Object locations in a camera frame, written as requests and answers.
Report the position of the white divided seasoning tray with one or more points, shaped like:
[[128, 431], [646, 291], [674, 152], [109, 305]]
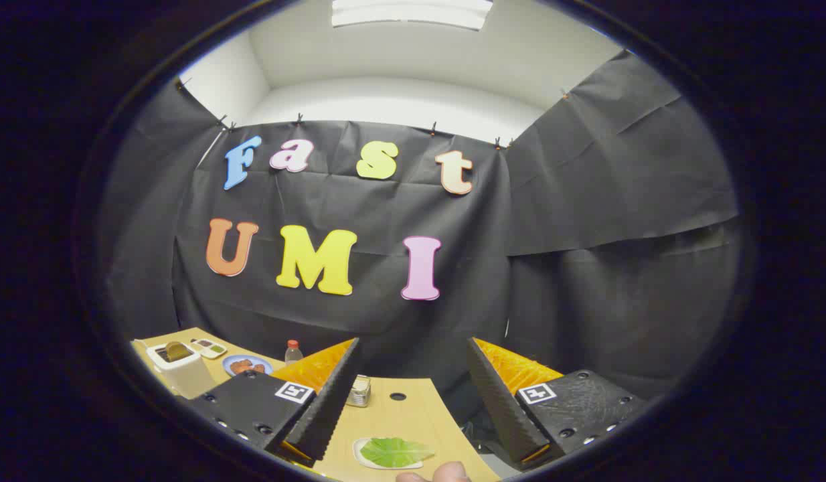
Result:
[[209, 348]]

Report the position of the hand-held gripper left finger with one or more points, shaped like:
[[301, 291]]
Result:
[[322, 408]]

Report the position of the clear red-capped water bottle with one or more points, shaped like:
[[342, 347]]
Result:
[[293, 353]]

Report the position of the pale green plate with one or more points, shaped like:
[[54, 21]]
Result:
[[357, 455]]

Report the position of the brown meat patty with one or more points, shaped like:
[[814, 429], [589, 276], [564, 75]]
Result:
[[241, 366], [259, 367]]

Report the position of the green lettuce leaf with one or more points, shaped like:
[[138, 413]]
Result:
[[393, 453]]

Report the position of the ceiling light panel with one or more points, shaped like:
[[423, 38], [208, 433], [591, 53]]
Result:
[[413, 13]]

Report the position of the brown bread slice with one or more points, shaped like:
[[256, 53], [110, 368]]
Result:
[[177, 351]]

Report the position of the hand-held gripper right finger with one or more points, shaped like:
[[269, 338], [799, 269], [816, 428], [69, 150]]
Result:
[[503, 408]]

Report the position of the white toaster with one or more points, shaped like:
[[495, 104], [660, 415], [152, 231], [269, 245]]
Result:
[[185, 378]]

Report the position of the blue plate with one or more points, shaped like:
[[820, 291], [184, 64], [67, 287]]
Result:
[[229, 369]]

